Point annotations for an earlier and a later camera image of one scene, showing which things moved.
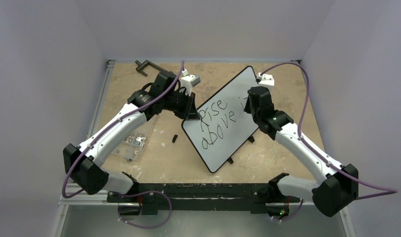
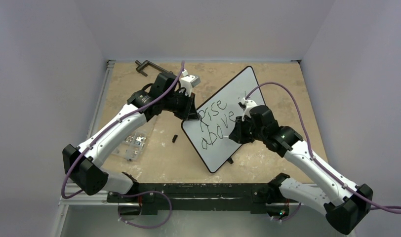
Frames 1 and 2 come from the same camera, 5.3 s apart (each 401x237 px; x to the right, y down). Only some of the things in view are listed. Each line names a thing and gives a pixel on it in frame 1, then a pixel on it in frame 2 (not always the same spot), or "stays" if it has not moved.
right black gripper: [250, 105] -> [238, 131]
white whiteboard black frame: [223, 126] stays
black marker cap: [174, 138] stays
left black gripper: [189, 112] stays
